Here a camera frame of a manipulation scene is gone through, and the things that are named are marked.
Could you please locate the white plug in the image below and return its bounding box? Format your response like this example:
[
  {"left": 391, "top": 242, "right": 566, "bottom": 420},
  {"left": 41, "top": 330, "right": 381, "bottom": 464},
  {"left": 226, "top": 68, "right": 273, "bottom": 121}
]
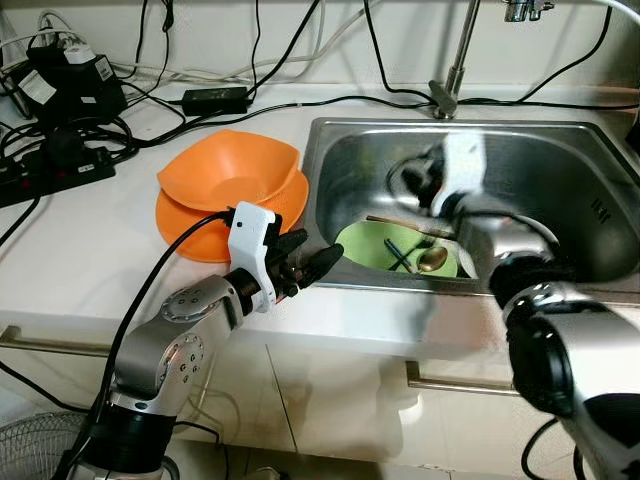
[{"left": 42, "top": 35, "right": 96, "bottom": 63}]

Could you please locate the dark slim utensil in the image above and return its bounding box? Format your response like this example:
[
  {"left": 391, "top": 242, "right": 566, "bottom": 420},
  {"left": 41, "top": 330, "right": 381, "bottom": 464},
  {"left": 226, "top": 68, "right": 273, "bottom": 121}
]
[
  {"left": 387, "top": 243, "right": 416, "bottom": 274},
  {"left": 384, "top": 239, "right": 417, "bottom": 274}
]

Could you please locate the metal spoon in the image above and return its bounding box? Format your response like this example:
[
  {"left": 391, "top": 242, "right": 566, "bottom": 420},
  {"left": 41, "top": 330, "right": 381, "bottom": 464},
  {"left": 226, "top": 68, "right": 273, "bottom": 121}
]
[{"left": 415, "top": 245, "right": 453, "bottom": 274}]

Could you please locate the chrome faucet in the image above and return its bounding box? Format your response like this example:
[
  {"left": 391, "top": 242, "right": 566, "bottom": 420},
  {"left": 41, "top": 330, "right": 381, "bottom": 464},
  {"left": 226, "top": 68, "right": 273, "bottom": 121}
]
[{"left": 428, "top": 0, "right": 557, "bottom": 121}]

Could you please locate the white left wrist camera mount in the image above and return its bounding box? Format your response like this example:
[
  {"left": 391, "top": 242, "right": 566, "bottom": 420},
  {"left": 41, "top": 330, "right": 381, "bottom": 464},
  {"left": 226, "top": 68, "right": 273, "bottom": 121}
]
[{"left": 227, "top": 203, "right": 279, "bottom": 314}]

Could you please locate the white kitchen cabinet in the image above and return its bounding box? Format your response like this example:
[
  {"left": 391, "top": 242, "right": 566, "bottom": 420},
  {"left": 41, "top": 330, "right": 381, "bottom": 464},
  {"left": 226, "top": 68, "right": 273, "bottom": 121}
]
[{"left": 0, "top": 300, "right": 640, "bottom": 480}]

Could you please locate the round black plug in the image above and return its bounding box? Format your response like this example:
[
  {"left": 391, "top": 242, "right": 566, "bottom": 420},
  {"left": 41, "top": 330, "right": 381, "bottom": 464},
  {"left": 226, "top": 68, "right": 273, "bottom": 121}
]
[{"left": 45, "top": 120, "right": 93, "bottom": 166}]

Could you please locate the long metal utensil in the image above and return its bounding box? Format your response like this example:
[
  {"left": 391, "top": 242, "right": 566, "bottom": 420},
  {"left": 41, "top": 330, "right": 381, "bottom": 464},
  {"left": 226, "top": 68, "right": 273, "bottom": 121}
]
[{"left": 365, "top": 214, "right": 456, "bottom": 239}]

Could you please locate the metal cabinet handle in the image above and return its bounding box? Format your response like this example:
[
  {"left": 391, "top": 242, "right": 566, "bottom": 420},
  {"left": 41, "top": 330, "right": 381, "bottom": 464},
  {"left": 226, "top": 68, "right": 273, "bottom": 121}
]
[
  {"left": 405, "top": 360, "right": 521, "bottom": 399},
  {"left": 0, "top": 325, "right": 126, "bottom": 358}
]

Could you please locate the black charger box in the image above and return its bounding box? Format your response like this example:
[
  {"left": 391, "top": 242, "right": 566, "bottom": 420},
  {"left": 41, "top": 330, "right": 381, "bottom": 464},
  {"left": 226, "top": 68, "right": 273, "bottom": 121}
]
[{"left": 22, "top": 42, "right": 129, "bottom": 128}]

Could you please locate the black power adapter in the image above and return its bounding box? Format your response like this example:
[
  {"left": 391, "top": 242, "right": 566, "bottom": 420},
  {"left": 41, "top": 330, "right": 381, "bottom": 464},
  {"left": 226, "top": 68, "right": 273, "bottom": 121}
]
[{"left": 182, "top": 87, "right": 251, "bottom": 114}]

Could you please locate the orange bowl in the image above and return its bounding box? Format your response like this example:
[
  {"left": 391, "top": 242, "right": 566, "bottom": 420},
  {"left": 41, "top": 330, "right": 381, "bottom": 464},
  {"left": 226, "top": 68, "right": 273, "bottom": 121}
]
[{"left": 157, "top": 128, "right": 304, "bottom": 214}]

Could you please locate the black power strip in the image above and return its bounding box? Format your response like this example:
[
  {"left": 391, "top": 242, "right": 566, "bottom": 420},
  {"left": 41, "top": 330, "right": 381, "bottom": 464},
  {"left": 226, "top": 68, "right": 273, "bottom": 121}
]
[{"left": 0, "top": 140, "right": 116, "bottom": 208}]

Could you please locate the stainless steel sink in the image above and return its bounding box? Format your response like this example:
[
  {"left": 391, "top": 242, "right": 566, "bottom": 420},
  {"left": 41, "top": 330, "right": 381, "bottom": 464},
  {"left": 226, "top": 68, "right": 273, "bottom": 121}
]
[{"left": 298, "top": 117, "right": 640, "bottom": 298}]

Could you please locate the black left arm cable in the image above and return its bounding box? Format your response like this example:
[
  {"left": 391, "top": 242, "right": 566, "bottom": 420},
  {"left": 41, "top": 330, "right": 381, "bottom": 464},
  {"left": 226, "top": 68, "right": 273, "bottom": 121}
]
[{"left": 60, "top": 208, "right": 236, "bottom": 480}]

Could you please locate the white hose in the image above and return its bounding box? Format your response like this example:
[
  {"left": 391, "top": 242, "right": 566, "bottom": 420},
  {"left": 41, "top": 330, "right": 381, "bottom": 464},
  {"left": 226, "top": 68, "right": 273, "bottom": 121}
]
[{"left": 560, "top": 0, "right": 640, "bottom": 26}]

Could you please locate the orange plate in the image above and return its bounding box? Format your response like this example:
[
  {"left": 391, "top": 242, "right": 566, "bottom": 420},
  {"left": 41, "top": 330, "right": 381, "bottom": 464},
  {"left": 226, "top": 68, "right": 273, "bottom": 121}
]
[{"left": 155, "top": 165, "right": 311, "bottom": 264}]

